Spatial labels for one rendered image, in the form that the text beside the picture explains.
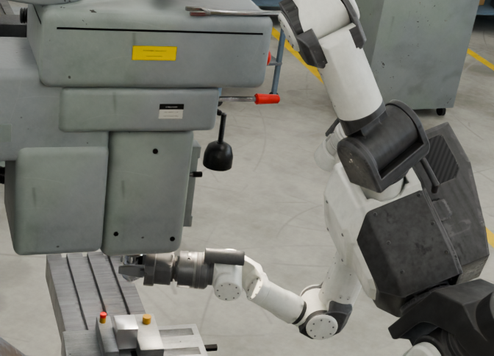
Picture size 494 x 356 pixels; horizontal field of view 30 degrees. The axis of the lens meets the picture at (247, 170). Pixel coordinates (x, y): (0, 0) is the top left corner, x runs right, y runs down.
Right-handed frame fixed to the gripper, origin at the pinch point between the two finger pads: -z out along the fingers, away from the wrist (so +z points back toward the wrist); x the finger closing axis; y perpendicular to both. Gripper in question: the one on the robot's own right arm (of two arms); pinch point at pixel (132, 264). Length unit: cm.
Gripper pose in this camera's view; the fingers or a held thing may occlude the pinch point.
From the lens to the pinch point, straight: 222.5
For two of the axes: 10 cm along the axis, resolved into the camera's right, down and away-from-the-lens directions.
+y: -1.2, 9.0, 4.3
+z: 9.9, 1.0, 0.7
